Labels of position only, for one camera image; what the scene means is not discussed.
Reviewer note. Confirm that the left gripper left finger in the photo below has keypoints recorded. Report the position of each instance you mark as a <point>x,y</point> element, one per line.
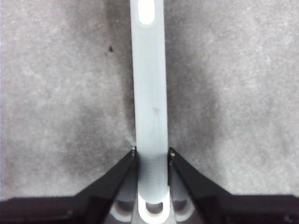
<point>70,210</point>

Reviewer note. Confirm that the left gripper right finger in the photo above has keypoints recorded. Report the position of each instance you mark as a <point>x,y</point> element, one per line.
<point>233,210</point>

